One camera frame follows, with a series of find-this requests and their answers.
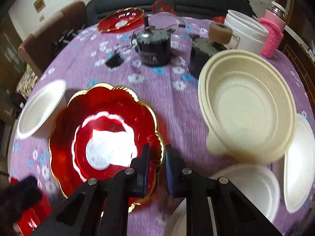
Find red wedding plate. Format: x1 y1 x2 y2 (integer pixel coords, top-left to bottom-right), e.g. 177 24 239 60
8 182 52 235

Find red gold-rimmed plate with sticker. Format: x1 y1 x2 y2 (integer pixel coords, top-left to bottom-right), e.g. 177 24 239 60
49 83 166 211

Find cream plastic bowl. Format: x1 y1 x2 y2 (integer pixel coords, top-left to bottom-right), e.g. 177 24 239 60
198 50 296 164

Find large white paper bowl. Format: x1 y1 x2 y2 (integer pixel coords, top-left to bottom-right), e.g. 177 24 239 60
164 163 282 236

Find white paper bowl at edge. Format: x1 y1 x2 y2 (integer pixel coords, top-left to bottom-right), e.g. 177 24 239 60
283 114 314 214

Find patterned cushion stool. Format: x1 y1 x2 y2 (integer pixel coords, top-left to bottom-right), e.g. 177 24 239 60
16 67 38 100

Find purple floral tablecloth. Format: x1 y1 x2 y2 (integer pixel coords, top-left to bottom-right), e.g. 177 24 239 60
10 13 314 235

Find small black plug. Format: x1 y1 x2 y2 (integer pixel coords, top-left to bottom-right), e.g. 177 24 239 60
105 53 124 69

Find brown armchair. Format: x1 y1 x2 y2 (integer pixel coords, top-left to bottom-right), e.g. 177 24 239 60
18 1 86 77

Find black cylindrical device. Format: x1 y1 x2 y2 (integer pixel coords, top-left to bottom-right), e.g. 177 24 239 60
188 37 226 79

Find brown tape roll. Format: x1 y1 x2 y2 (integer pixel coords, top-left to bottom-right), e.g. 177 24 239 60
208 22 233 44

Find white plastic jar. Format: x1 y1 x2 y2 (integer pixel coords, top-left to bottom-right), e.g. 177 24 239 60
224 10 269 55

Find far red gold-rimmed plate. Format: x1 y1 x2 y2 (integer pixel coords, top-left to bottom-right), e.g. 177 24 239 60
97 7 144 33

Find black leather sofa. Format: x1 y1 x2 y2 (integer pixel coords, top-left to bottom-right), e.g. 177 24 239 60
86 0 256 26

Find small wall plaque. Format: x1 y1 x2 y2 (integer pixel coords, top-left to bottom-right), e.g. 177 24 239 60
34 0 45 13

